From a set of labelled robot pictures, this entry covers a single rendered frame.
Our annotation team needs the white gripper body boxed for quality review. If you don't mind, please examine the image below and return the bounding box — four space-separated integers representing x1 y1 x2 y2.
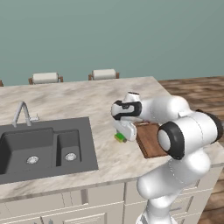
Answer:
113 119 137 143

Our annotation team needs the green and yellow sponge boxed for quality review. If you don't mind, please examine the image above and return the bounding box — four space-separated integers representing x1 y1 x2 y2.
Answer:
114 132 128 144

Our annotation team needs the brown wooden cutting board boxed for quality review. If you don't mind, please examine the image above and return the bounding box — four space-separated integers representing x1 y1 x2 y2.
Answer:
133 122 169 159

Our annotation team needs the wide cream drawer front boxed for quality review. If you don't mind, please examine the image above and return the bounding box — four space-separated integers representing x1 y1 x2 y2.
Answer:
123 188 214 224
124 165 221 206

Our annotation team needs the small cream drawer front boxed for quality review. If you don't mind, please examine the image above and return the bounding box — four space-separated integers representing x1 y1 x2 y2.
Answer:
86 182 126 207

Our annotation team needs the cream cupboard door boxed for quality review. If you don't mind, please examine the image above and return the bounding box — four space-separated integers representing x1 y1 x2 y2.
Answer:
40 201 125 224

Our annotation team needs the dark grey double sink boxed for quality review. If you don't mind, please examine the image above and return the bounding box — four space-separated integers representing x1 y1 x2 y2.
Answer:
0 116 100 186

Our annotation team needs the silver tap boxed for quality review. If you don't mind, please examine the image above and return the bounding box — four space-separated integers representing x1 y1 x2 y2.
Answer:
11 101 40 129

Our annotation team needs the cream panel under sink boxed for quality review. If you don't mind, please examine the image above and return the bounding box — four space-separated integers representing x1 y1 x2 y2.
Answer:
4 191 73 219

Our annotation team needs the silver drawer handle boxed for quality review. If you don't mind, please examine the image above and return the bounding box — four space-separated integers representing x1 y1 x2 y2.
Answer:
169 206 184 214

